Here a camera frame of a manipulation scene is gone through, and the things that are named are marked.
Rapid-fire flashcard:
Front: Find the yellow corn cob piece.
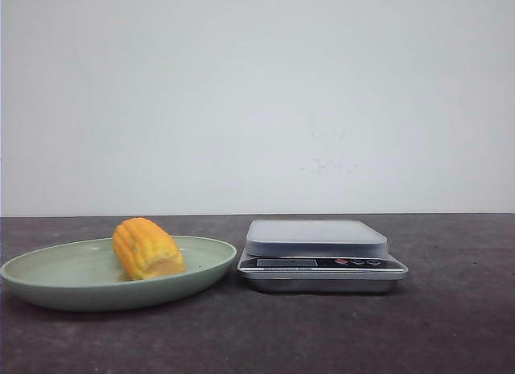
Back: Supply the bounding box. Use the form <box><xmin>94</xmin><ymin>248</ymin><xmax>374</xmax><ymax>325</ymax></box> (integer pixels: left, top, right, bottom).
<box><xmin>113</xmin><ymin>217</ymin><xmax>187</xmax><ymax>280</ymax></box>

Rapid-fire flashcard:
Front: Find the silver digital kitchen scale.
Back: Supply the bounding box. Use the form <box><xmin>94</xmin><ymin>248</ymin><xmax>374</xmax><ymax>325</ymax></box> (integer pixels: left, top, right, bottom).
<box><xmin>237</xmin><ymin>219</ymin><xmax>409</xmax><ymax>293</ymax></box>

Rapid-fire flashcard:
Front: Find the pale green plate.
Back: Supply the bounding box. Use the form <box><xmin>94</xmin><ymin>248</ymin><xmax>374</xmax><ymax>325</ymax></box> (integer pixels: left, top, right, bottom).
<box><xmin>1</xmin><ymin>236</ymin><xmax>237</xmax><ymax>312</ymax></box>

